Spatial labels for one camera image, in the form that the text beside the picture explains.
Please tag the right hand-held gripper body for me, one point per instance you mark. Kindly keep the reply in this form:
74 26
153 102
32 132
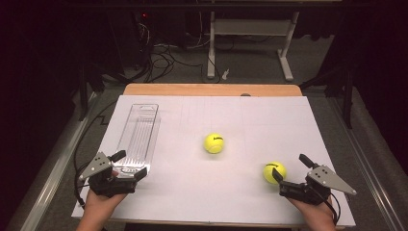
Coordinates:
316 186

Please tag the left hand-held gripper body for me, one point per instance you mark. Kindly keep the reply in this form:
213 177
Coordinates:
102 183

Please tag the yellow tennis ball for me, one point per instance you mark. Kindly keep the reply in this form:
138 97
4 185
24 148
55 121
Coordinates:
273 171
213 143

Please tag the clear plastic tray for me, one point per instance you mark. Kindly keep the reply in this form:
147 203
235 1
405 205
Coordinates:
138 138

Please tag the person's left hand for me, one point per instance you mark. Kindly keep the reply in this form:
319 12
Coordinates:
103 205

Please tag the person's right hand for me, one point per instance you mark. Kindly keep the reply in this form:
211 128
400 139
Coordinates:
313 211

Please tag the white board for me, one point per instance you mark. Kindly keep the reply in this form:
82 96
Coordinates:
221 179

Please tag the black stand legs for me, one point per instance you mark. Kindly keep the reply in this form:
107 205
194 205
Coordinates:
89 89
340 86

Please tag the wooden table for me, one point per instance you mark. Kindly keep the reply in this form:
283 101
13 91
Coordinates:
211 89

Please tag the small white floor object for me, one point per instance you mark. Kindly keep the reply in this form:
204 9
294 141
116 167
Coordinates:
225 74

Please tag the white metal stand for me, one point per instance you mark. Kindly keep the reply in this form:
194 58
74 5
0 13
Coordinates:
251 27

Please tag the silver metal rail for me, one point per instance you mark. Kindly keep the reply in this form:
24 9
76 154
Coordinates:
54 166
365 160

